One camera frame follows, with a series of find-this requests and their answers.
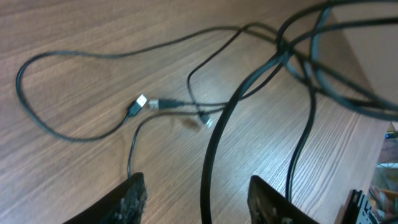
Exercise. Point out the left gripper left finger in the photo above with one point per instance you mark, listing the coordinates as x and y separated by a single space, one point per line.
124 204

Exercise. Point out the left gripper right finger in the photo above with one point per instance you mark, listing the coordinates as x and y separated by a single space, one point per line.
267 206

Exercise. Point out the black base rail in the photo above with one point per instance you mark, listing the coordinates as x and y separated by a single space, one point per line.
357 209

